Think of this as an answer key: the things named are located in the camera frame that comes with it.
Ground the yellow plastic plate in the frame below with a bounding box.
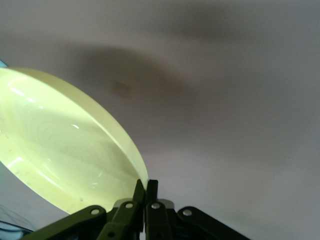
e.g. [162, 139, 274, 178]
[0, 66, 150, 216]

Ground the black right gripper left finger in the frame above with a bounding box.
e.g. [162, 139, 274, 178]
[22, 178, 146, 240]

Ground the pale green plastic plate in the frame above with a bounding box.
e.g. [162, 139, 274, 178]
[0, 58, 68, 235]

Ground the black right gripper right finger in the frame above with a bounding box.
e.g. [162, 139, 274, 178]
[146, 179, 251, 240]

